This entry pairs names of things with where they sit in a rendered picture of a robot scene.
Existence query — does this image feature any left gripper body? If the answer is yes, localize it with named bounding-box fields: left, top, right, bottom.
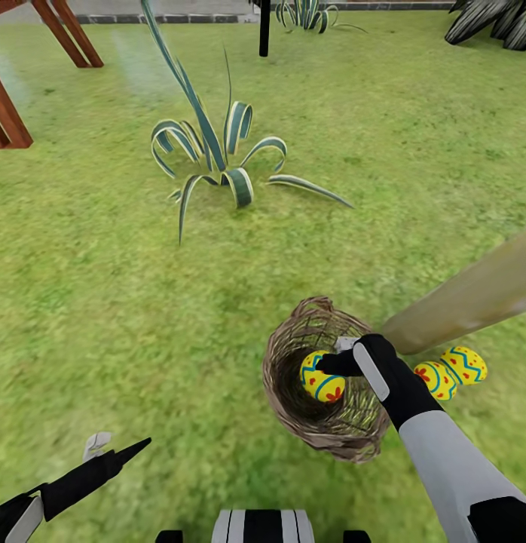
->
left=67, top=449, right=120, bottom=505

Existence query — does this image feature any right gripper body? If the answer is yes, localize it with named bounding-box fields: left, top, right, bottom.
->
left=323, top=352, right=363, bottom=379

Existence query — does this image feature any robot trunk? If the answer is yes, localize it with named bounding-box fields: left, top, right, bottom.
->
left=212, top=509, right=315, bottom=543

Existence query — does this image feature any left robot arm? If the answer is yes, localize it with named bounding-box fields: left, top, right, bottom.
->
left=0, top=431, right=151, bottom=543

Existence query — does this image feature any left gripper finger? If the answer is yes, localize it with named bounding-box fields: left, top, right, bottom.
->
left=116, top=438, right=151, bottom=471

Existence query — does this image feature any wicker basket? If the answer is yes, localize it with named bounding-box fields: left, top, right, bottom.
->
left=261, top=296, right=392, bottom=465

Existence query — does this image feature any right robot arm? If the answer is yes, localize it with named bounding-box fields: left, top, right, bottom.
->
left=315, top=333, right=526, bottom=543

